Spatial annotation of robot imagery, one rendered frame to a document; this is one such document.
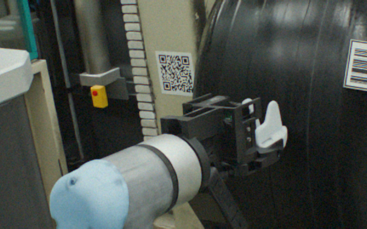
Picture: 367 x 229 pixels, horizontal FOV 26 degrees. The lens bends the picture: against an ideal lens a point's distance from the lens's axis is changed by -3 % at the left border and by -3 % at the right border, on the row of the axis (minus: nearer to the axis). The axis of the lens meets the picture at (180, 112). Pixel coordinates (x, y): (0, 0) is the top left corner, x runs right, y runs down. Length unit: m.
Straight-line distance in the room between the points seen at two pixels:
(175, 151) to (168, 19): 0.54
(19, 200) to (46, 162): 1.18
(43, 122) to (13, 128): 1.15
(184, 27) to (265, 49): 0.29
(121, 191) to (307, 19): 0.39
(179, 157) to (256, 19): 0.32
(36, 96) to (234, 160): 0.61
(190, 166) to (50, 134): 0.64
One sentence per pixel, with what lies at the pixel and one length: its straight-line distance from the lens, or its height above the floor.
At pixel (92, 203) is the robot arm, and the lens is 0.72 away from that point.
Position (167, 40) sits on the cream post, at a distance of 1.33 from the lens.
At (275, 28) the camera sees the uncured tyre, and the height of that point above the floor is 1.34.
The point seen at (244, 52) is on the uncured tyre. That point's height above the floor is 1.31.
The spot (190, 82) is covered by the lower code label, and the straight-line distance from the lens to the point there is 1.33.
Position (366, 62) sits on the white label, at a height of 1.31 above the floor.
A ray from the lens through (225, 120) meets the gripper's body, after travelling 0.88.
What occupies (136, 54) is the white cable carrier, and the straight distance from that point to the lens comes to 1.40.
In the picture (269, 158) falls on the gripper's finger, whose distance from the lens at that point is 0.92.
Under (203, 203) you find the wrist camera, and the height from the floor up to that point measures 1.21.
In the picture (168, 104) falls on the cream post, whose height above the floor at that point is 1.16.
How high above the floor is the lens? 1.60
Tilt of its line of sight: 19 degrees down
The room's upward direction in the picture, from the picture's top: 9 degrees counter-clockwise
